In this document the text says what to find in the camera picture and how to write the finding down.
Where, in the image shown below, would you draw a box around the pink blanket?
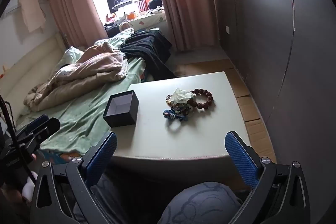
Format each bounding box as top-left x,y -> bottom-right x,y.
24,42 -> 129,115

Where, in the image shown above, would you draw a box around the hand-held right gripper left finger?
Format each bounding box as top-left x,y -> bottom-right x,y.
30,132 -> 118,224

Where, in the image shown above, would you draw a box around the blue flower hair tie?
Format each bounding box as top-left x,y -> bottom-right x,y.
163,109 -> 193,132

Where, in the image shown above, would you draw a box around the flattened cardboard sheets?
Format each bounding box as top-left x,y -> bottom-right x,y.
181,59 -> 276,164

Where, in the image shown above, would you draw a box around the white flower hair tie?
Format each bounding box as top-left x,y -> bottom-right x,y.
172,88 -> 195,105

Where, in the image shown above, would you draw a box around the white low table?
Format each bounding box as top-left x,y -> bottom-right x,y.
109,71 -> 251,161

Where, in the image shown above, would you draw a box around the white padded headboard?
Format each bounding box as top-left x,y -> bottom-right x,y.
0,32 -> 69,119

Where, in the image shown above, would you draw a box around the green bed sheet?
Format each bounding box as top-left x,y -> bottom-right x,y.
16,27 -> 174,156

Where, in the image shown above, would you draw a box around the multicolour bead bracelet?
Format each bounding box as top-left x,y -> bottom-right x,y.
165,94 -> 196,113

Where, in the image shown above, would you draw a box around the black knit blanket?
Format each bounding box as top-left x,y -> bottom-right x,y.
119,29 -> 176,80

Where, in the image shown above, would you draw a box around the leaf print window seat cushion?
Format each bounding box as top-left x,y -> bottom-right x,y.
105,9 -> 167,31

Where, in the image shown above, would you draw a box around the red-brown bead bracelet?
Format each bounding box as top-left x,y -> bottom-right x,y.
189,88 -> 214,110

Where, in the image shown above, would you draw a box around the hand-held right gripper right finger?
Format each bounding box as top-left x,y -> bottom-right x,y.
224,131 -> 311,224

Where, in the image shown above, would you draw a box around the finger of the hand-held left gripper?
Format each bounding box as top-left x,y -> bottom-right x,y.
16,114 -> 49,136
25,118 -> 61,151

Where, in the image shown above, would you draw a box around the person's grey patterned pants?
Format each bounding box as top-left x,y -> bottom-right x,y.
73,174 -> 244,224

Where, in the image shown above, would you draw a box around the pink curtain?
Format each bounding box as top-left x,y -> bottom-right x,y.
154,0 -> 219,51
46,0 -> 111,48

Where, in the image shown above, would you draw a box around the black round cushion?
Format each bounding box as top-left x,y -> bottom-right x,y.
148,0 -> 164,10

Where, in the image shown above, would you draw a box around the black jewelry box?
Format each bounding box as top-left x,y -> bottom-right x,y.
102,90 -> 139,128

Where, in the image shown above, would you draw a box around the dark brown wardrobe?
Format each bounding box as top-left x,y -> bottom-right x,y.
209,0 -> 336,188

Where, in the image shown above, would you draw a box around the beige hanging towel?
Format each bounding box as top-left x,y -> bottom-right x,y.
18,0 -> 47,33

